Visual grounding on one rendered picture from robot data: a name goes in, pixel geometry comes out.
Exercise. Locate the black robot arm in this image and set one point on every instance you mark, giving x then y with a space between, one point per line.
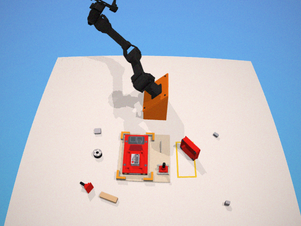
141 81

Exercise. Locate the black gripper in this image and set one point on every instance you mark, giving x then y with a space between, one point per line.
112 7

